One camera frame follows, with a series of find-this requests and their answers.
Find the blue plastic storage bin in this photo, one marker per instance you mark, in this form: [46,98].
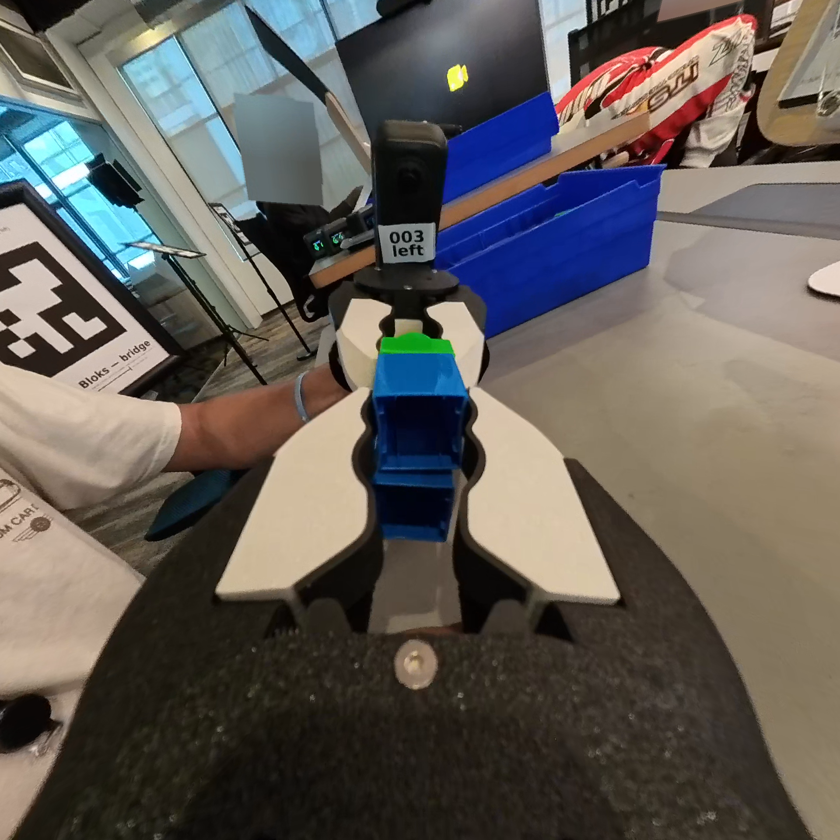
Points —
[558,262]

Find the framed marker sign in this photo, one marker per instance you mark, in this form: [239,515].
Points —
[39,308]

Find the black charger with green displays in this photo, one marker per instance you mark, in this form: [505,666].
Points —
[328,239]

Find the green two-stud toy block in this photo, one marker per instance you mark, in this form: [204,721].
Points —
[413,344]

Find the blue office chair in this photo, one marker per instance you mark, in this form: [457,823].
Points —
[190,502]

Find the black monitor screen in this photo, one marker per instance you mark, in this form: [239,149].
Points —
[407,65]

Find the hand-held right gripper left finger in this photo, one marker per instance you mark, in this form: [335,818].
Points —
[295,525]

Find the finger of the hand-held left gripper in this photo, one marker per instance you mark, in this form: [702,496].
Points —
[361,341]
[463,328]

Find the black-backed tilted board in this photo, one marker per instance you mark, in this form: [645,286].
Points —
[289,56]

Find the blue background bins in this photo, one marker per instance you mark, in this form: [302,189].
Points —
[499,144]

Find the black tripod stand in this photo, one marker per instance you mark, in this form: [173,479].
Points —
[164,249]

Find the blue single-stud toy block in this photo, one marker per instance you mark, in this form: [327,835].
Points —
[420,394]
[413,512]

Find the person's white shirt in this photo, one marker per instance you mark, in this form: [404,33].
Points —
[65,426]

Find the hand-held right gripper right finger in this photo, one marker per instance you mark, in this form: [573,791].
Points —
[538,525]

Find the wooden instruction board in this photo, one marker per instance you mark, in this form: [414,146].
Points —
[774,98]

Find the blue wristband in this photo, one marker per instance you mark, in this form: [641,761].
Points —
[300,397]

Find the black studio light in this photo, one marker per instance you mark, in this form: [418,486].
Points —
[115,180]

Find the person's left forearm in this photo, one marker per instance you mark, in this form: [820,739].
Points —
[249,420]

